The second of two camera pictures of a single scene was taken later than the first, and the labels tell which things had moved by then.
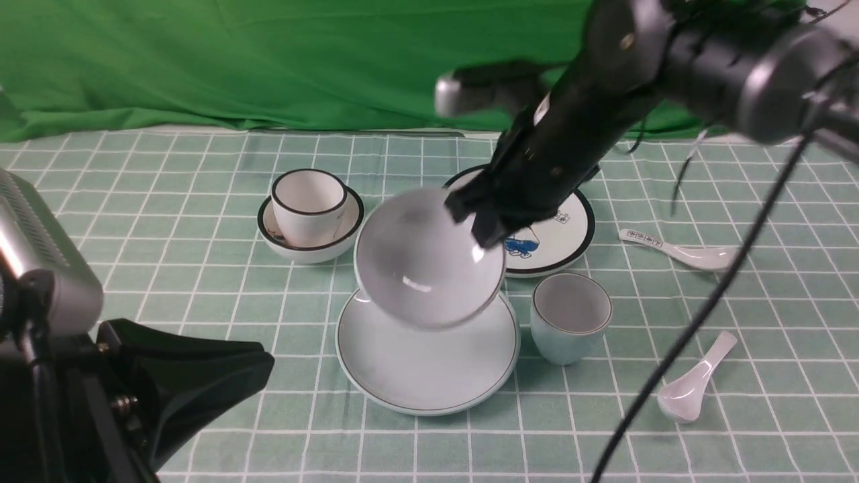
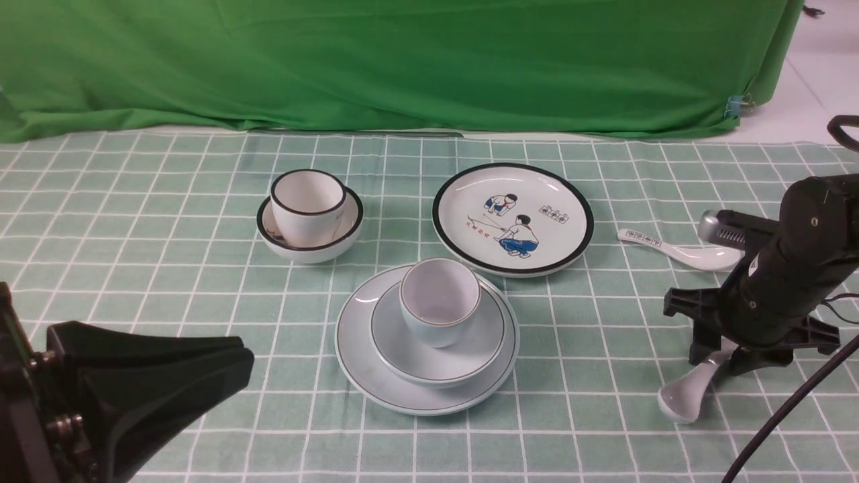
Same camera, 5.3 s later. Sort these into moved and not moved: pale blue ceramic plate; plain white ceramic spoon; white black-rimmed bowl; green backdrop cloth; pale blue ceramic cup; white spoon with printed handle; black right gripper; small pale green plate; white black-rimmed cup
Moved: black right gripper; small pale green plate; pale blue ceramic cup
Not moved: green backdrop cloth; white black-rimmed cup; white black-rimmed bowl; white spoon with printed handle; plain white ceramic spoon; pale blue ceramic plate
